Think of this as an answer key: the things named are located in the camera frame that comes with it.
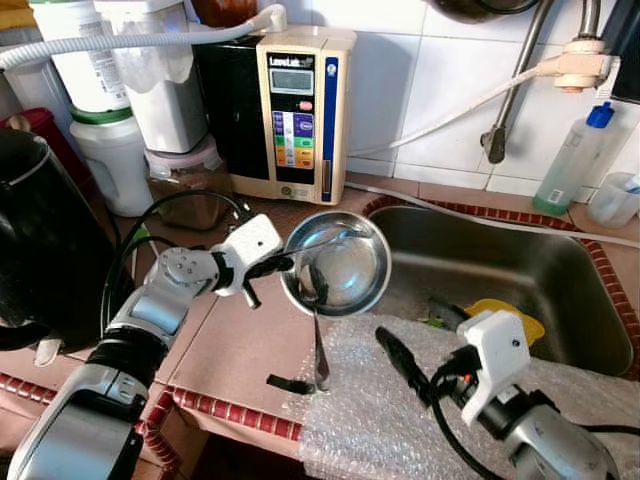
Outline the dark red plastic container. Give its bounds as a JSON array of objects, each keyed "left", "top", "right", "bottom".
[{"left": 3, "top": 108, "right": 81, "bottom": 191}]

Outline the steel sink basin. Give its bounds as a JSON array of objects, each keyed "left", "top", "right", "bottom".
[{"left": 365, "top": 205, "right": 636, "bottom": 376}]

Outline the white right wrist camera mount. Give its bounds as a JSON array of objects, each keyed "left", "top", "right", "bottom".
[{"left": 455, "top": 310, "right": 531, "bottom": 426}]

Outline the dark framed tray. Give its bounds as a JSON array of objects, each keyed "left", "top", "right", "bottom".
[{"left": 600, "top": 0, "right": 640, "bottom": 101}]

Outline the thick white hose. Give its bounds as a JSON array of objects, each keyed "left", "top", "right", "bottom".
[{"left": 350, "top": 55, "right": 571, "bottom": 159}]

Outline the clear bottle blue cap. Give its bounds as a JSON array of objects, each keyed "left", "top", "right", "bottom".
[{"left": 532, "top": 102, "right": 616, "bottom": 216}]

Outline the stainless steel bowl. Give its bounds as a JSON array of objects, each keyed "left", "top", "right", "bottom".
[{"left": 280, "top": 210, "right": 393, "bottom": 318}]

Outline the clear plastic cup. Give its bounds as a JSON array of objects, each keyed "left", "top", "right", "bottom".
[{"left": 587, "top": 172, "right": 640, "bottom": 228}]

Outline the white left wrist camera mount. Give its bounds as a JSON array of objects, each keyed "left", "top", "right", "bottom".
[{"left": 215, "top": 213, "right": 286, "bottom": 296}]

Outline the clear jar brown powder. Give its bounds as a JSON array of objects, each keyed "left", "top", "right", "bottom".
[{"left": 145, "top": 140, "right": 233, "bottom": 231}]

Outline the black tape strip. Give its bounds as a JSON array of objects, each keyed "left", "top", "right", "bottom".
[{"left": 266, "top": 375, "right": 316, "bottom": 396}]

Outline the grey corrugated hose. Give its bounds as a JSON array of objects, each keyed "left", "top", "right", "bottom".
[{"left": 0, "top": 5, "right": 288, "bottom": 71}]

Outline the clear bubble wrap sheet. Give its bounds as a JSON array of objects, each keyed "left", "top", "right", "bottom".
[{"left": 295, "top": 315, "right": 640, "bottom": 480}]

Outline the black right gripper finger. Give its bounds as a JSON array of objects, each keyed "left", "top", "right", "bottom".
[
  {"left": 374, "top": 326, "right": 436, "bottom": 403},
  {"left": 428, "top": 296, "right": 469, "bottom": 333}
]

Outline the black electric kettle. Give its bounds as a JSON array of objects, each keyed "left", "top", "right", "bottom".
[{"left": 0, "top": 125, "right": 121, "bottom": 351}]

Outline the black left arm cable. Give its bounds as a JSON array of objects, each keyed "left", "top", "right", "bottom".
[{"left": 100, "top": 190, "right": 251, "bottom": 341}]

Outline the cream black water ionizer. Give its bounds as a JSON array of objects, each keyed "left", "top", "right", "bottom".
[{"left": 195, "top": 27, "right": 358, "bottom": 206}]

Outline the chrome wall tap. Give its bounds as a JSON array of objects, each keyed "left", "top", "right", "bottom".
[{"left": 480, "top": 0, "right": 556, "bottom": 164}]

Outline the grey translucent filter cartridge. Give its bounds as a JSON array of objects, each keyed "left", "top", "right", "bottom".
[{"left": 95, "top": 0, "right": 211, "bottom": 154}]

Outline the small white plastic piece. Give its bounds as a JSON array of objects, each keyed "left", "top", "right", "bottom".
[{"left": 35, "top": 338, "right": 63, "bottom": 366}]

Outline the cream tap diverter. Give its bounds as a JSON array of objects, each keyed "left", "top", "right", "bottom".
[{"left": 552, "top": 38, "right": 623, "bottom": 93}]

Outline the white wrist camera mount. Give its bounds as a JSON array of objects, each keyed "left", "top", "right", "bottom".
[
  {"left": 455, "top": 310, "right": 531, "bottom": 426},
  {"left": 215, "top": 213, "right": 286, "bottom": 296}
]

